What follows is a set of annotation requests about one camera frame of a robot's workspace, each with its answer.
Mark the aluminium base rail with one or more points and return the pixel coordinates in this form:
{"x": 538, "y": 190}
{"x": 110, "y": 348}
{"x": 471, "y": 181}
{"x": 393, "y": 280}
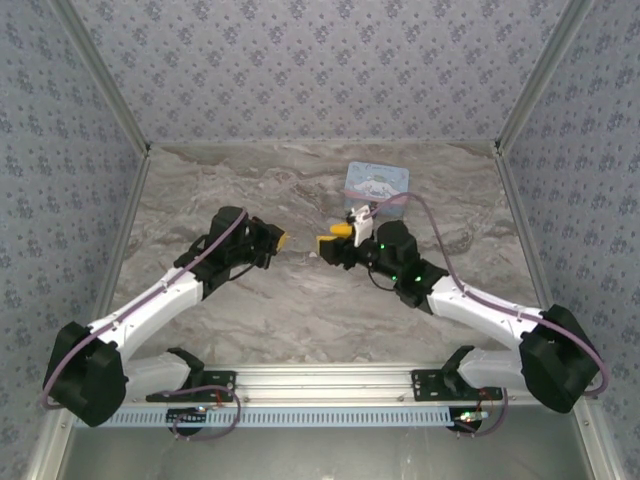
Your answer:
{"x": 320, "y": 382}

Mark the steel sheet tray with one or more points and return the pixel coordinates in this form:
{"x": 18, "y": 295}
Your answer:
{"x": 320, "y": 455}

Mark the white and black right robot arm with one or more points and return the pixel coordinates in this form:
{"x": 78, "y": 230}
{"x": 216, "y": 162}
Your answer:
{"x": 475, "y": 305}

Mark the aluminium frame post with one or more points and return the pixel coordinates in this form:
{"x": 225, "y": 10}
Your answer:
{"x": 105, "y": 80}
{"x": 545, "y": 75}

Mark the aluminium table edge bar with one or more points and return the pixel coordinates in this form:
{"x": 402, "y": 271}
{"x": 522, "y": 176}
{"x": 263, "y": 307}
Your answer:
{"x": 522, "y": 225}
{"x": 125, "y": 230}

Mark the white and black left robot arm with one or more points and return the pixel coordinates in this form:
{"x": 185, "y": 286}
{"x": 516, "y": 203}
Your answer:
{"x": 165, "y": 295}

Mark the blue cartoon tin box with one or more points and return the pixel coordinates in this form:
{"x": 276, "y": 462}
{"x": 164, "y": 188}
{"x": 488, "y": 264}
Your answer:
{"x": 380, "y": 180}

